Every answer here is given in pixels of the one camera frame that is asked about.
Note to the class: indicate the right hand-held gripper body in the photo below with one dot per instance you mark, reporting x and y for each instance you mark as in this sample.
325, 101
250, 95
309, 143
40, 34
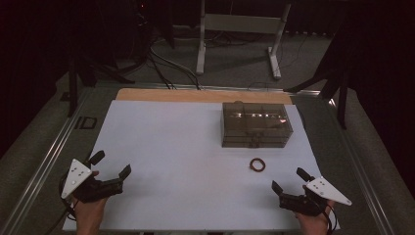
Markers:
328, 192

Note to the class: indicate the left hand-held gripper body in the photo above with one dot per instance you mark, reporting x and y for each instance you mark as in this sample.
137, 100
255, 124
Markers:
76, 176

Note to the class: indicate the transparent brown drawer box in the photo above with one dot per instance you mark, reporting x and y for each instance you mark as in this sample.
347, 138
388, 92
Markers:
254, 127

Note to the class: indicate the person's right hand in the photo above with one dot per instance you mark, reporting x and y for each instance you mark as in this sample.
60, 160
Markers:
313, 225

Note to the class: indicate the person's left hand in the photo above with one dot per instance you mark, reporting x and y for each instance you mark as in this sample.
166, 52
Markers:
89, 213

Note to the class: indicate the white board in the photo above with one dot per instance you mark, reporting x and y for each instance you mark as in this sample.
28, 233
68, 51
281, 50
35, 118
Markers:
169, 156

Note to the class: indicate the black tripod stand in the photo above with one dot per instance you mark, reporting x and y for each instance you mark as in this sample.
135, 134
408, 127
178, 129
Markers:
342, 98
72, 91

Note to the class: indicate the wooden board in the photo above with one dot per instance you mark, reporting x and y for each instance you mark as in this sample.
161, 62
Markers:
195, 95

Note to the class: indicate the white metal stand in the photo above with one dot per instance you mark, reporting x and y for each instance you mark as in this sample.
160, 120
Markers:
241, 23

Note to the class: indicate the metal rail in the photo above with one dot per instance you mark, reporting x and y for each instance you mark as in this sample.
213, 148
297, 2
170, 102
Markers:
362, 176
39, 176
228, 87

